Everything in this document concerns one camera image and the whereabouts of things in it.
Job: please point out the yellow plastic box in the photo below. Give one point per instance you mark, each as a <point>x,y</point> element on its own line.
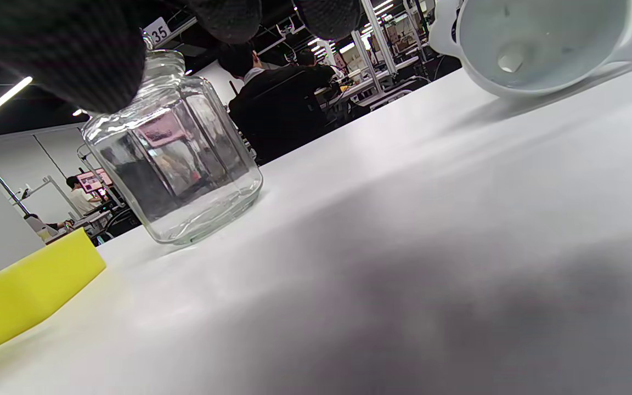
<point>25,285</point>

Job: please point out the pale grey funnel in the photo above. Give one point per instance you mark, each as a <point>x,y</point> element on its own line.
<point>541,49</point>

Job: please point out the pink computer monitor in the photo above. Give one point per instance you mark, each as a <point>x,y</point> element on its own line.
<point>92,181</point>

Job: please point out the clear glass jar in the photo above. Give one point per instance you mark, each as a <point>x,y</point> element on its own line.
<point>184,181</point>

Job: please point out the person's right hand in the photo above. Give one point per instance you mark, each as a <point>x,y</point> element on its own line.
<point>74,55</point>

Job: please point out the white number sign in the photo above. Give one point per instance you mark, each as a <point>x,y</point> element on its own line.
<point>158,31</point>

